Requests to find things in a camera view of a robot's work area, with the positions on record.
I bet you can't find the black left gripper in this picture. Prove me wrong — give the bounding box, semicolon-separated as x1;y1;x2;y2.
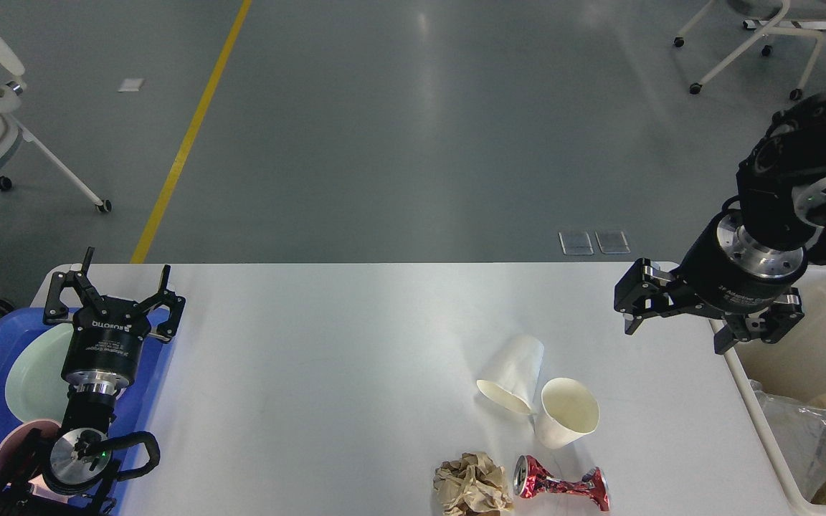
42;247;186;391

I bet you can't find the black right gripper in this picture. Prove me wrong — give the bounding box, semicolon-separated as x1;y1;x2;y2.
614;214;807;355

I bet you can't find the light green plate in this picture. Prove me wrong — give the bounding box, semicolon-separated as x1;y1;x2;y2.
4;322;127;425

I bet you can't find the aluminium foil tray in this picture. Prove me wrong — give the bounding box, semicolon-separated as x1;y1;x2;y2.
749;380;826;502

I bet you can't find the white paper cup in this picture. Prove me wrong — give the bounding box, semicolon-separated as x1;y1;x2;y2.
535;378;600;449
475;334;545;415

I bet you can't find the brown paper ball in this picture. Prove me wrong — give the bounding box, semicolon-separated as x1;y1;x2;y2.
432;451;514;515

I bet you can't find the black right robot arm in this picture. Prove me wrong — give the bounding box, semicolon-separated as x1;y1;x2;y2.
614;92;826;355

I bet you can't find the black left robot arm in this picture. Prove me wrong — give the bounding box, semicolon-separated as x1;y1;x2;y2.
0;248;186;515

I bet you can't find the beige plastic bin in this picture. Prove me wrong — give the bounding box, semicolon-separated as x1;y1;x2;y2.
724;265;826;515

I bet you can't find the red foil wrapper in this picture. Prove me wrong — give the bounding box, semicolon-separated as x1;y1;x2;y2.
513;454;611;512

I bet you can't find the white chair base bar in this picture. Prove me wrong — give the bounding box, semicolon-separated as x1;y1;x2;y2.
743;19;826;32

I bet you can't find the white wheeled chair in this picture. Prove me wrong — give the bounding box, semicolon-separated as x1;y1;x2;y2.
688;1;826;102

